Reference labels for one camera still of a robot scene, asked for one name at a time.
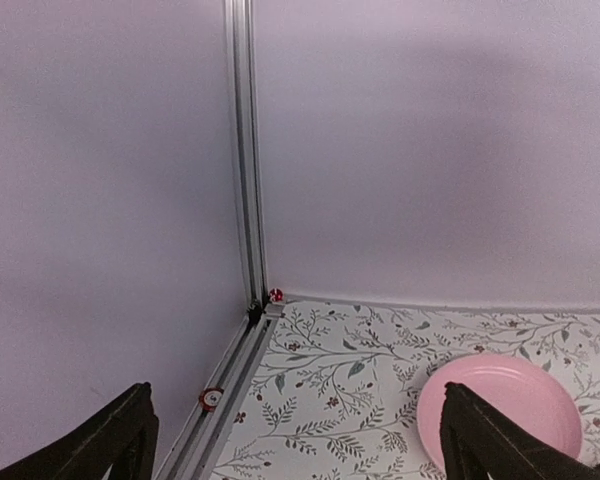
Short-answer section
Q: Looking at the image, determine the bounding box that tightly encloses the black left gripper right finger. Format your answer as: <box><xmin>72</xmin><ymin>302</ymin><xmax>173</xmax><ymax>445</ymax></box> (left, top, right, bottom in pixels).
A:
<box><xmin>440</xmin><ymin>382</ymin><xmax>600</xmax><ymax>480</ymax></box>

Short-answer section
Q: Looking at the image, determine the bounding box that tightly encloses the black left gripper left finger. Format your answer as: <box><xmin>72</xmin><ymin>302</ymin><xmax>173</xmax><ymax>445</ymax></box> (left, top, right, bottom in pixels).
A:
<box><xmin>0</xmin><ymin>382</ymin><xmax>159</xmax><ymax>479</ymax></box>

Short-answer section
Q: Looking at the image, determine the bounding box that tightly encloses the pink plate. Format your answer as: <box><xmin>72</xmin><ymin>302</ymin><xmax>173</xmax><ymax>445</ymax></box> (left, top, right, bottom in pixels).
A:
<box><xmin>416</xmin><ymin>353</ymin><xmax>583</xmax><ymax>468</ymax></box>

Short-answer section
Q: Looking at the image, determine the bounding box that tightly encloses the red round sticker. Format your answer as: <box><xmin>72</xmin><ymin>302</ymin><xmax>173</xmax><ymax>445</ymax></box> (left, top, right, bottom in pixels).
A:
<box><xmin>199</xmin><ymin>387</ymin><xmax>224</xmax><ymax>412</ymax></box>

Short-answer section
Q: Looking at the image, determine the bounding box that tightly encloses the floral patterned table mat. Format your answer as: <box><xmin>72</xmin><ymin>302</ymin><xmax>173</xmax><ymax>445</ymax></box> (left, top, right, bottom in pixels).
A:
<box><xmin>205</xmin><ymin>300</ymin><xmax>600</xmax><ymax>479</ymax></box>

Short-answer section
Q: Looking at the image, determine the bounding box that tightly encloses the aluminium frame left rail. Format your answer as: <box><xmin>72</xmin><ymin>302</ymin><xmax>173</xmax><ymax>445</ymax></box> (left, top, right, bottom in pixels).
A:
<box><xmin>155</xmin><ymin>302</ymin><xmax>285</xmax><ymax>479</ymax></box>

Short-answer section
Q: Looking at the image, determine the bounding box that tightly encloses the aluminium frame corner post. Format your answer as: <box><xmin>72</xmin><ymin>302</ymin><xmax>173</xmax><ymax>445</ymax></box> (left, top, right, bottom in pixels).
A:
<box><xmin>224</xmin><ymin>1</ymin><xmax>269</xmax><ymax>312</ymax></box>

